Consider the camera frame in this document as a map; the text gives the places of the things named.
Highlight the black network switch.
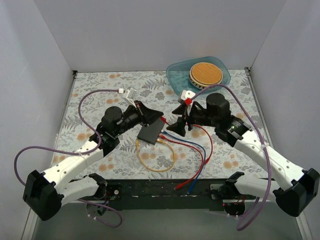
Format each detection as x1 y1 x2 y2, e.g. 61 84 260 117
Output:
137 118 165 145

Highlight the yellow ethernet cable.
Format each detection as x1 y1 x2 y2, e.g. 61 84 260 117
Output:
134 138 176 172

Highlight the blue ethernet cable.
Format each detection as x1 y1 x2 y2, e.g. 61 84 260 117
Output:
161 128 208 195

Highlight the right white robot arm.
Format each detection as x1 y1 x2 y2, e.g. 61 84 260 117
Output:
167 90 320 217

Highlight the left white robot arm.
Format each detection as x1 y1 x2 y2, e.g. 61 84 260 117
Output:
23 100 163 221

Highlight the floral table mat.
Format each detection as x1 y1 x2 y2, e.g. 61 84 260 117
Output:
51 70 267 179

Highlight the teal plastic container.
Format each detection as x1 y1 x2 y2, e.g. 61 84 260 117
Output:
166 56 231 95

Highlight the woven round coasters stack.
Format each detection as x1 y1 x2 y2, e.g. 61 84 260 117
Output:
189 62 223 89

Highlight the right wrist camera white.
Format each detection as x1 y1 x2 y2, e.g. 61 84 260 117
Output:
178 90 196 115

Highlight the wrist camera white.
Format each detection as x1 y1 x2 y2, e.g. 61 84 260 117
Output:
178 90 196 115
117 87 136 107

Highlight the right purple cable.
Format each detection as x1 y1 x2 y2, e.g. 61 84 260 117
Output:
187 84 272 231

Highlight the purple cable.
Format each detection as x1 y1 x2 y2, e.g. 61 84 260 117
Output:
187 84 272 231
14 88 123 228

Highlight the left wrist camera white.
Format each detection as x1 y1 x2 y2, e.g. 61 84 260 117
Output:
117 87 136 107

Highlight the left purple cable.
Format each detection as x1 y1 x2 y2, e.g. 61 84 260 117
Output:
14 88 123 228

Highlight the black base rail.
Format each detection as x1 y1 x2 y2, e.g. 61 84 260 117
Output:
37 177 286 212

